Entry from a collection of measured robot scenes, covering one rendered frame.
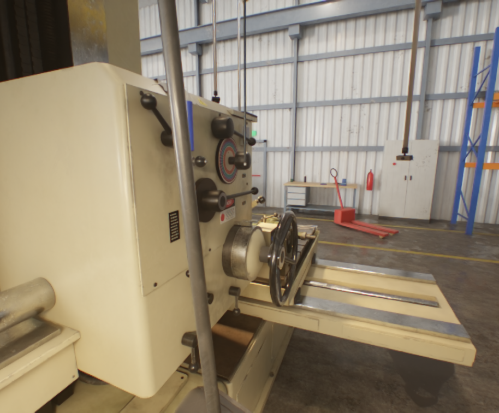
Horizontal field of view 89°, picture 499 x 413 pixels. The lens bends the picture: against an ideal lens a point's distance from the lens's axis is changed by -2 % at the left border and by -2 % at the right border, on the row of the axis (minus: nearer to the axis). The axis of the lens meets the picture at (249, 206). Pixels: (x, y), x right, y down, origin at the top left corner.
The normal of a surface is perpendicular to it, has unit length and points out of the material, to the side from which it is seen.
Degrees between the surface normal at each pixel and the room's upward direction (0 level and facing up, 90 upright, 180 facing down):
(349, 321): 0
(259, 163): 90
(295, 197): 90
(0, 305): 49
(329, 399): 0
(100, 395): 0
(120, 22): 90
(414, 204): 90
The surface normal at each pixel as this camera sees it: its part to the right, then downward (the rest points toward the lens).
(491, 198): -0.37, 0.18
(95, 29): 0.93, 0.07
